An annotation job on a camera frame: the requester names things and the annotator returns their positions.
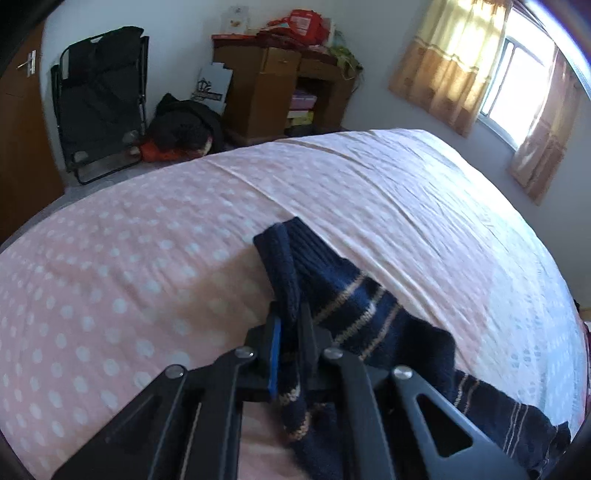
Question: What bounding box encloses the red bag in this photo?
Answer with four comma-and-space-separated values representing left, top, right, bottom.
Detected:
259, 9, 335, 47

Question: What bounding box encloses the wooden door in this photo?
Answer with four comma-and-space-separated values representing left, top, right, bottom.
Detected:
0, 21, 65, 245

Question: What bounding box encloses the black folding chair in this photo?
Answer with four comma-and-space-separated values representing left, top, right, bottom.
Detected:
50, 26, 151, 185

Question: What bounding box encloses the window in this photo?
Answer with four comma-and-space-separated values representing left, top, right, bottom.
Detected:
478, 9, 560, 151

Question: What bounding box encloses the beige curtain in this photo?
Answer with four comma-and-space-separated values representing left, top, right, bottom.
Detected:
389, 0, 511, 138
507, 51, 583, 206

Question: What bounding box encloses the pile of dark clothes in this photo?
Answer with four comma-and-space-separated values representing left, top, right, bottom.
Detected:
139, 92, 228, 163

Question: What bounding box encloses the red desk cloth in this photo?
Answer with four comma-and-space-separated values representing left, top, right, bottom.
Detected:
211, 33, 334, 52

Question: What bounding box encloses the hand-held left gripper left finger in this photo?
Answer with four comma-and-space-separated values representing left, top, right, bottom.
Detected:
51, 316, 283, 480

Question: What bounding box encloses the green plastic bag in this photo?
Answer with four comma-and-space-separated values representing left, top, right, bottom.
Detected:
330, 31, 364, 71

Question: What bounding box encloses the wooden desk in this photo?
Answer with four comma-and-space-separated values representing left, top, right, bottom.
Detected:
211, 34, 363, 145

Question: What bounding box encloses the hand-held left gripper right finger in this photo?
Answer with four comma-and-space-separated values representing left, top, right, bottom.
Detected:
298, 303, 533, 480

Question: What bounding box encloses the white paper bag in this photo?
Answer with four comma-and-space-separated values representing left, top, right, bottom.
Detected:
191, 65, 234, 116

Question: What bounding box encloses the pink box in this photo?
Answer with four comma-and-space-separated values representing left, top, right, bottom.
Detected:
288, 90, 319, 112

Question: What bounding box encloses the navy striped knit sweater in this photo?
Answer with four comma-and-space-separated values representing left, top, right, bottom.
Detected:
253, 217, 573, 480

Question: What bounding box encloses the white printed box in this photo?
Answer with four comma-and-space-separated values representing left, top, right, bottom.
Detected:
219, 6, 256, 38

